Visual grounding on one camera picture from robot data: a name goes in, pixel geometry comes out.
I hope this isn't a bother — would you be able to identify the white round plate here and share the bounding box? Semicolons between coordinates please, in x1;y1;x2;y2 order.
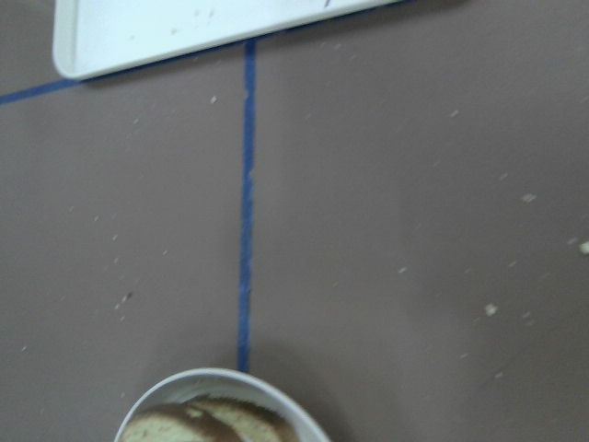
115;368;329;441

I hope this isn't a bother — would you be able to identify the cream bear tray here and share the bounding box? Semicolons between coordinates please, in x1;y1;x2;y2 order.
52;0;381;80

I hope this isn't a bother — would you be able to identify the bread slice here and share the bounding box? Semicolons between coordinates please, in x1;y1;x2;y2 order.
185;396;283;424
122;403;300;442

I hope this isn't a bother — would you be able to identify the bread slice under egg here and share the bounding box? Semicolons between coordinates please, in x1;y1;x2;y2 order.
185;396;283;424

